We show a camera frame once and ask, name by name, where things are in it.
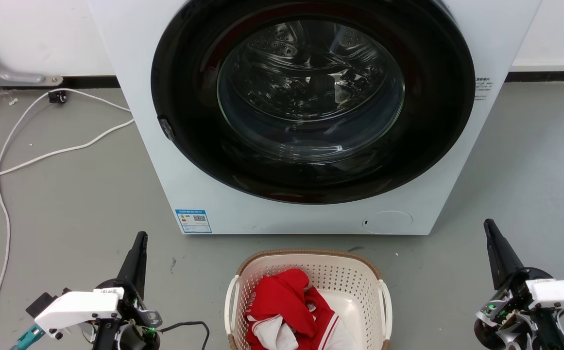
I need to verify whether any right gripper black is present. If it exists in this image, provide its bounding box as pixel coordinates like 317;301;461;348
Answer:
473;218;563;350

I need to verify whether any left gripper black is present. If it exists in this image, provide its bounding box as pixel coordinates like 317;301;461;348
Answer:
92;231;163;350

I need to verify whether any cream perforated laundry basket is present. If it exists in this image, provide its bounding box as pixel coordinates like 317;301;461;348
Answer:
224;249;393;350

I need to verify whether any blue energy label sticker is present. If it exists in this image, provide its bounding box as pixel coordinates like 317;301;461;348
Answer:
175;209;213;235

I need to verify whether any round white filter cover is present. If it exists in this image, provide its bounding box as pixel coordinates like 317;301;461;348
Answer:
362;210;413;235

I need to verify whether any white front-load washing machine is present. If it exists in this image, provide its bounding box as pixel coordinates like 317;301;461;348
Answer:
87;0;543;236

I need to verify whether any white garment with red stripes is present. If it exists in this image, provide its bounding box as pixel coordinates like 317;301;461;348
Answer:
246;291;360;350

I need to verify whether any small black text sticker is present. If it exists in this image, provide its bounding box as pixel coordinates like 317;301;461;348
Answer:
474;76;493;101

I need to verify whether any black baseboard strip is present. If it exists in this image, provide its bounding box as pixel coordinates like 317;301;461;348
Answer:
0;71;564;91

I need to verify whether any black round washer door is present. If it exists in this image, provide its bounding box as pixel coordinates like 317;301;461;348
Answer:
151;0;476;205

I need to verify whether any steel washer drum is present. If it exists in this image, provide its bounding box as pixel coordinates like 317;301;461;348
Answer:
217;19;406;164

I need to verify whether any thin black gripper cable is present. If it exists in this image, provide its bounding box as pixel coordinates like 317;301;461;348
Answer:
157;320;211;350

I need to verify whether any teal cable connector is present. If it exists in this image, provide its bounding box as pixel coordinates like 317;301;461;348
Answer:
10;324;46;350

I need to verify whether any long white hose cable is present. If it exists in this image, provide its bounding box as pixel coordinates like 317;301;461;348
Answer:
0;88;132;350

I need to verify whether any white power cable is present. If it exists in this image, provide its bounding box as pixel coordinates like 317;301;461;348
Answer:
0;118;136;186

